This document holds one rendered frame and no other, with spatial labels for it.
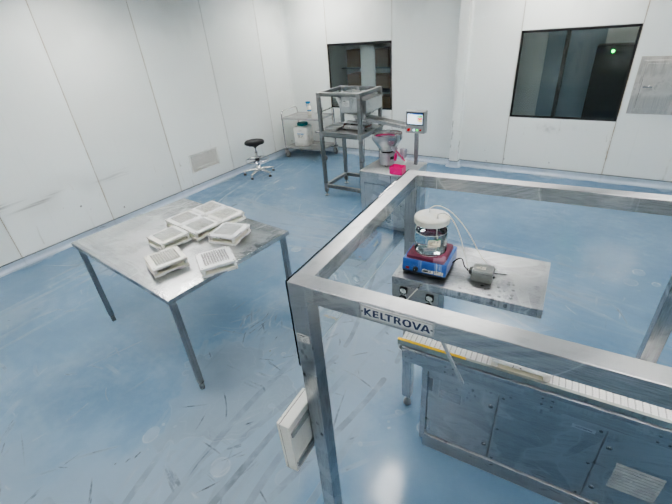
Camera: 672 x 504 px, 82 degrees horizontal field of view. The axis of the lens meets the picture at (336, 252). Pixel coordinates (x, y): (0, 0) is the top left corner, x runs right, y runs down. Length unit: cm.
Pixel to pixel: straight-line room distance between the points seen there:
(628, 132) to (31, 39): 752
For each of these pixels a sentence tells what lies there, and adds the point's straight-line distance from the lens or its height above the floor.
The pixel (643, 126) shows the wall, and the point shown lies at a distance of 681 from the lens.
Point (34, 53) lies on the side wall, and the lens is 604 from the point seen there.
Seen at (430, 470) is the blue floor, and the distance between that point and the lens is 265.
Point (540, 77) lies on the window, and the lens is 677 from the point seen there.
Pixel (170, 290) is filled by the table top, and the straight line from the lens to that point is 277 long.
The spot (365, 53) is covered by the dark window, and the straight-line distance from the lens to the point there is 769.
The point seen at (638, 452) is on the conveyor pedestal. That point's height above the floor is 59.
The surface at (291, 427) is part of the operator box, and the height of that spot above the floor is 109.
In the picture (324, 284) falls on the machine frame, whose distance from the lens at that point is 110.
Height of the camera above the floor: 227
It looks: 30 degrees down
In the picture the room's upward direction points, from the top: 5 degrees counter-clockwise
